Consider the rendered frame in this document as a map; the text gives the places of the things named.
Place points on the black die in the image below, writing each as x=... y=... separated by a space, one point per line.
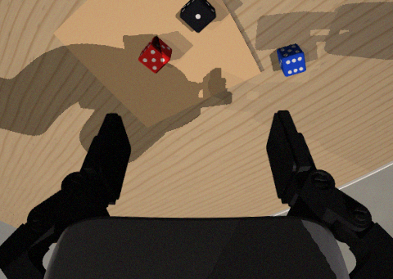
x=198 y=14

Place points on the dark red die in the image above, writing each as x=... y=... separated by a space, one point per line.
x=155 y=54

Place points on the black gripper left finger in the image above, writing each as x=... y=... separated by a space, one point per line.
x=83 y=194

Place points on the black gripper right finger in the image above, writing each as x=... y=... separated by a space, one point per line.
x=311 y=193

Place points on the tan flat mat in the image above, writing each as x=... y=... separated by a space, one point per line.
x=108 y=36

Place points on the blue die with white pips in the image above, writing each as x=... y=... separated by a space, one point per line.
x=291 y=60

